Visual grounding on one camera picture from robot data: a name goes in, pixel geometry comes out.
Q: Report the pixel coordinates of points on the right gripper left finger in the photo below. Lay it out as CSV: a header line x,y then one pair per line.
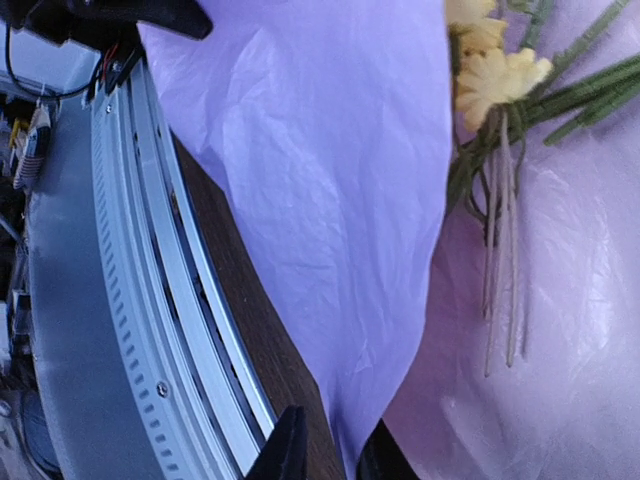
x,y
284,455

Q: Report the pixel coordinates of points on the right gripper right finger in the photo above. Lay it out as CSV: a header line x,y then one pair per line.
x,y
382,459

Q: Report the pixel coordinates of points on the purple wrapping paper sheet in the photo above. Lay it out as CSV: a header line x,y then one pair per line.
x,y
327,126

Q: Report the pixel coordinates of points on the fake flower bunch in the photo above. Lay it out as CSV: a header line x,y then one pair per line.
x,y
501,89

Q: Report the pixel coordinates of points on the front aluminium rail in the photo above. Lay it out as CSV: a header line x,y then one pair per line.
x,y
140,367

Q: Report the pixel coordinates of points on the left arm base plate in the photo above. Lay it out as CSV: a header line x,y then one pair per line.
x,y
109,27

